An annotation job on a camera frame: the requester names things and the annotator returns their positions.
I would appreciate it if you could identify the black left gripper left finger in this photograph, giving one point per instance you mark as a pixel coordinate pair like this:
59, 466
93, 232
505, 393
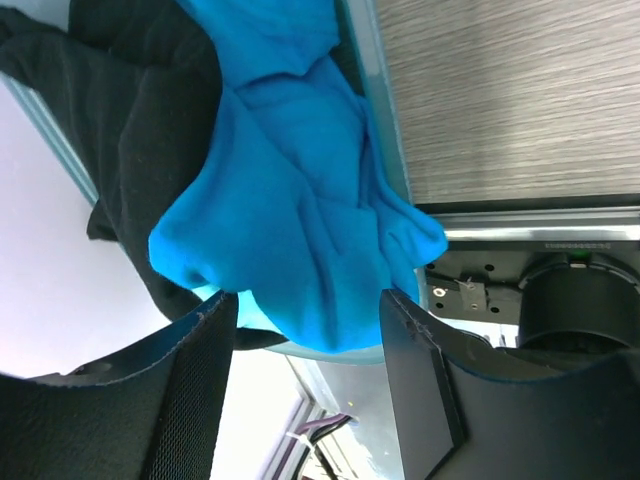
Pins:
149, 411

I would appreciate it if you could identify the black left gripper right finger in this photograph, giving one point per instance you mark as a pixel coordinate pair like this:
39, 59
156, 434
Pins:
467, 410

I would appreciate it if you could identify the blue t shirt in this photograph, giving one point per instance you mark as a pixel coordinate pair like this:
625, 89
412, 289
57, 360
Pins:
292, 208

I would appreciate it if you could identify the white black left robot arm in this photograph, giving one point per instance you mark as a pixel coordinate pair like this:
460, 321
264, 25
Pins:
578, 307

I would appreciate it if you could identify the black t shirt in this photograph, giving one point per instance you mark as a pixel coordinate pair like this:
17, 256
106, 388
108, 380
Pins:
135, 88

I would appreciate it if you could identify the teal plastic bin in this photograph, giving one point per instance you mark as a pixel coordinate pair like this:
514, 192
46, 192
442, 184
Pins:
358, 57

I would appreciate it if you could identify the aluminium front rail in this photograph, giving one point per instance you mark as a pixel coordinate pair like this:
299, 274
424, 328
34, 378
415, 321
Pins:
569, 225

